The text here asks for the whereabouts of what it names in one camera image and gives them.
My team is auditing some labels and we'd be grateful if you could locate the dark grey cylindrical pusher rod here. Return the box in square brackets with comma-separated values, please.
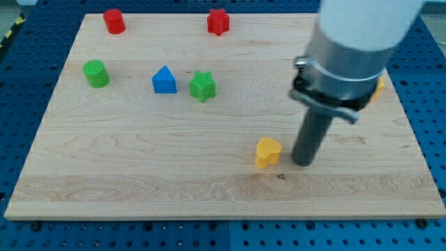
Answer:
[291, 109, 332, 167]

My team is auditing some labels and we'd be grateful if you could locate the yellow heart block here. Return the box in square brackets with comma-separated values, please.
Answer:
[254, 137, 283, 169]

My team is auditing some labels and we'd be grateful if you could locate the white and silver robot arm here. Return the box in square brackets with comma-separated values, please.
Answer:
[289, 0, 424, 167]

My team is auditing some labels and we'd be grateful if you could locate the yellow block behind arm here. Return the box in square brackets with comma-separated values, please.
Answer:
[370, 77, 385, 101]

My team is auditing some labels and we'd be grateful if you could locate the green star block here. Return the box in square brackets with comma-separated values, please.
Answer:
[189, 71, 216, 102]

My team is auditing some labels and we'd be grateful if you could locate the red star block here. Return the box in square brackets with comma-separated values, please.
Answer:
[206, 8, 230, 36]

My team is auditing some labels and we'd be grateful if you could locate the blue triangle block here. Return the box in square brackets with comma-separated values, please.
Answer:
[151, 66, 177, 94]

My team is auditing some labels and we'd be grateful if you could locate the light wooden board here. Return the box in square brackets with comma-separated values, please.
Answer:
[5, 13, 445, 221]

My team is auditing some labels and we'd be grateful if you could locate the green cylinder block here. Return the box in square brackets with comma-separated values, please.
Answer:
[82, 59, 109, 89]

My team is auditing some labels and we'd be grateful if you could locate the red cylinder block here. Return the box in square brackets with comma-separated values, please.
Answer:
[103, 9, 125, 34]

